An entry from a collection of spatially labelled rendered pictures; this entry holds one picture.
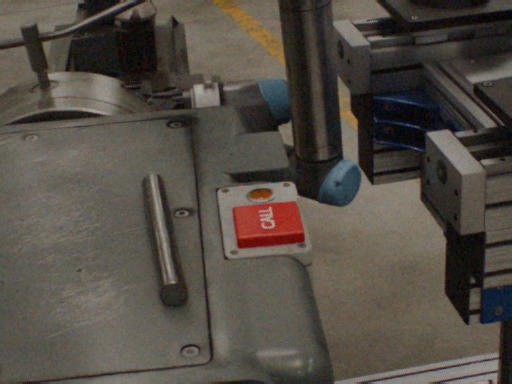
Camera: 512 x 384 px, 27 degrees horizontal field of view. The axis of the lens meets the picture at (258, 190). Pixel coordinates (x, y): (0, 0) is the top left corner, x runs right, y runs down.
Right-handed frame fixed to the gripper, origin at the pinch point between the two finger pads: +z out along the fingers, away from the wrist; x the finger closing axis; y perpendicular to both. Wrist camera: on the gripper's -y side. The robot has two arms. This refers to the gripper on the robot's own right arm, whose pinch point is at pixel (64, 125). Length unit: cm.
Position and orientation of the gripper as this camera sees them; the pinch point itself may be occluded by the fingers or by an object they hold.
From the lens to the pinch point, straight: 166.2
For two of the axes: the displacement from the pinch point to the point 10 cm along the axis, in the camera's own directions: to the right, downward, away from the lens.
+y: -0.9, -4.6, 8.8
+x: -0.6, -8.8, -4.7
